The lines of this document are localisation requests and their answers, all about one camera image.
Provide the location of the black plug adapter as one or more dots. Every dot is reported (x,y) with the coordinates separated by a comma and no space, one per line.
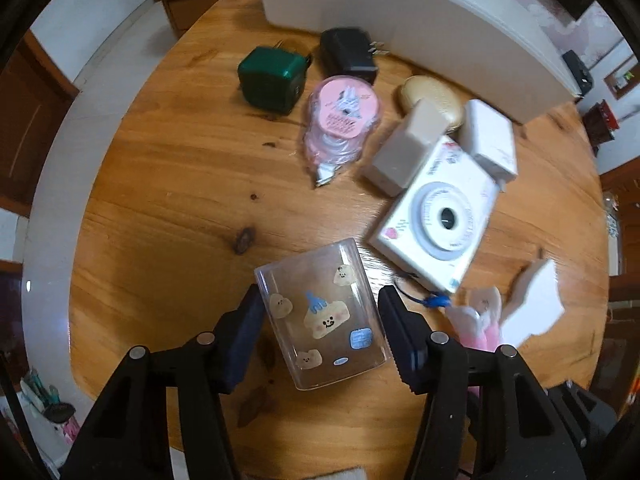
(345,50)

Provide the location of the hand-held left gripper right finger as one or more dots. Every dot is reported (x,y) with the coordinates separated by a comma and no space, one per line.
(405,345)

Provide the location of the red and black appliance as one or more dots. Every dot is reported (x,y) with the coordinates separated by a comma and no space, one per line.
(602,122)

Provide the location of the pink and white tube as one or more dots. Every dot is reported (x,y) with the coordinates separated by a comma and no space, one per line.
(475,310)

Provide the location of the black speaker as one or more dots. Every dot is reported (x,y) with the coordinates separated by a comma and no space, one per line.
(577,72)

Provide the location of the green plug adapter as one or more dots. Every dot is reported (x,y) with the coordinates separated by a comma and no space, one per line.
(270,75)

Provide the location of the clear box with cartoon stickers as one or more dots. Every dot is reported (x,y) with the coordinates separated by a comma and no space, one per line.
(300,280)

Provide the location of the white plastic bin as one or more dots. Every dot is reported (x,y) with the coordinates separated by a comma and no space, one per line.
(400,10)

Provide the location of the gold oval compact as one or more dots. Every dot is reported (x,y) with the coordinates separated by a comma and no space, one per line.
(430,95)

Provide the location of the white compact camera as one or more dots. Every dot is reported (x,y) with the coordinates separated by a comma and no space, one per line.
(425,245)

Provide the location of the small white box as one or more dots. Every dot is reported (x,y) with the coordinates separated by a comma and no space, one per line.
(487,135)

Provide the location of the wooden wall frame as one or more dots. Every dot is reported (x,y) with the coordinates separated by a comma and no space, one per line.
(622,77)

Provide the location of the cup of brushes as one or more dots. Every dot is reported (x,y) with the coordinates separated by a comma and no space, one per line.
(50,405)

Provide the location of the wooden door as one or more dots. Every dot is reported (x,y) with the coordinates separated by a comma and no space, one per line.
(30,125)

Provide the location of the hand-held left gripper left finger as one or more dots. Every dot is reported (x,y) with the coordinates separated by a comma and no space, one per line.
(245,340)

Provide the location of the small wooden cabinet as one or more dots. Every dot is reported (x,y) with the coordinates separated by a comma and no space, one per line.
(195,7)

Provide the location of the beige rectangular block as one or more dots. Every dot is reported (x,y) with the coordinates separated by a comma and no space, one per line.
(400,155)

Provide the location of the pink tape roll pack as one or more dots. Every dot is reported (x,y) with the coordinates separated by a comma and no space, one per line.
(340,110)

